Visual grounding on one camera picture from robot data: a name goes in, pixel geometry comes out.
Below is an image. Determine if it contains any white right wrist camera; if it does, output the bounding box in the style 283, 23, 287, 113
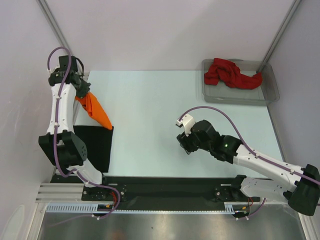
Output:
175, 113, 196, 137

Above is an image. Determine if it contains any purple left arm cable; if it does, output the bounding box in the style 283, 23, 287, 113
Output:
46, 46, 121, 213

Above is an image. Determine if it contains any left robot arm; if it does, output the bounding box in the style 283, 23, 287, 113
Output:
38, 55, 111, 200

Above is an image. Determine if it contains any white slotted cable duct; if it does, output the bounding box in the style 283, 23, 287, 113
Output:
45, 203, 247, 215

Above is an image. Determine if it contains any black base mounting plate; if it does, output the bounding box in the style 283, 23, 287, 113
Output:
51, 174, 266, 212

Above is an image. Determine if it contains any left aluminium corner post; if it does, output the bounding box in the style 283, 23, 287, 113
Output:
36, 0, 73, 55

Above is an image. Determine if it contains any clear plastic bin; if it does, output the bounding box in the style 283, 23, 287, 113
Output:
201, 58, 280, 106

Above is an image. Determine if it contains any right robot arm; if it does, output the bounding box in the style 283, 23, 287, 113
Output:
176, 114, 320, 216

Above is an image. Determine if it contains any folded black t-shirt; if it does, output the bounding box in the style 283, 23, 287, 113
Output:
73, 125, 114, 173

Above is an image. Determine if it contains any orange t-shirt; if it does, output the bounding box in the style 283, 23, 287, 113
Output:
75, 92, 113, 130

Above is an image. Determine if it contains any red t-shirt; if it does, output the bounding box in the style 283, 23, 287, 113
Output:
204, 58, 263, 90

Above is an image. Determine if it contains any right aluminium corner post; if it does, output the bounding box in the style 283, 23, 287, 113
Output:
257, 0, 303, 72

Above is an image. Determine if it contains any aluminium corner post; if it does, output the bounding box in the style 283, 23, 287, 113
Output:
36, 0, 73, 55
257, 0, 303, 72

